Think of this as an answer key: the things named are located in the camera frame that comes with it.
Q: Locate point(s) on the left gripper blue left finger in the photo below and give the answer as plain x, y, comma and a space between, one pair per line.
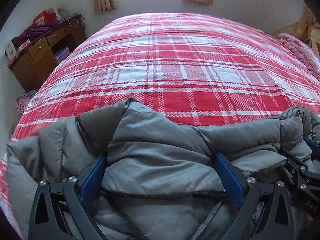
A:
90, 180

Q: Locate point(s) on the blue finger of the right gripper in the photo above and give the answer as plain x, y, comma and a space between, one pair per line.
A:
315, 150

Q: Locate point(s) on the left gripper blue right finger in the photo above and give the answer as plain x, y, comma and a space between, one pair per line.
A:
232, 178

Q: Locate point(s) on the grey puffer jacket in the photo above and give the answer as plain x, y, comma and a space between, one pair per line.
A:
159, 182

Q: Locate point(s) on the pink folded blanket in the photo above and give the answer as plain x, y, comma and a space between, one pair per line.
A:
301, 51

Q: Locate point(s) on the wooden headboard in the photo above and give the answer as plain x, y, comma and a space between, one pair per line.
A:
315, 39

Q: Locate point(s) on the yellow tied curtain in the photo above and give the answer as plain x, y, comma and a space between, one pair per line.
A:
305, 28

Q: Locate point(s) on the red plaid bed sheet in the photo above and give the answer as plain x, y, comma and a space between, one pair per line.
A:
194, 69

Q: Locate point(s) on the brown wooden desk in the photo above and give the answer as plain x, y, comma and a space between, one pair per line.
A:
37, 61

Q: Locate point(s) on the purple box in desk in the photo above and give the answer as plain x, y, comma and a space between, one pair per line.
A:
62, 54

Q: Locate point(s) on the white gift box on desk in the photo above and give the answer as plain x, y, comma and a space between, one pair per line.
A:
10, 50

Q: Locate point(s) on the purple garment on desk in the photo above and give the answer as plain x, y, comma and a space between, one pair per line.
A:
33, 32

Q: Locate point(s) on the red box on desk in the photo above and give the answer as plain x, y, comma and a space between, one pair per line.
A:
44, 17

